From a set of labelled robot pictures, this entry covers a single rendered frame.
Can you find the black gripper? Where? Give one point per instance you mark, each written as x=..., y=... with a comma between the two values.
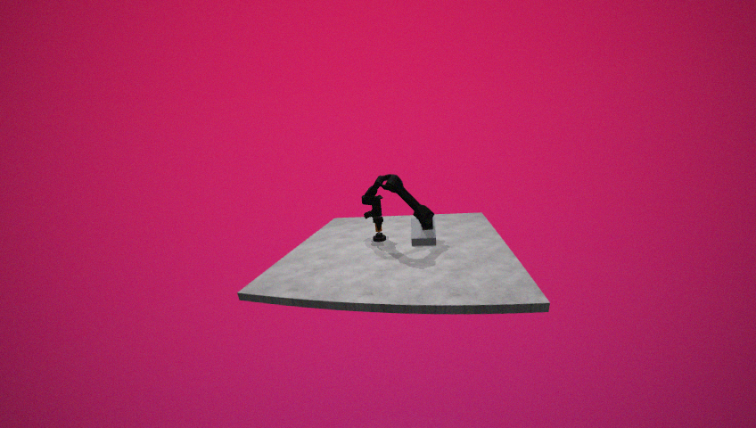
x=377, y=219

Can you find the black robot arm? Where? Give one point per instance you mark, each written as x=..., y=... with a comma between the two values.
x=395, y=185

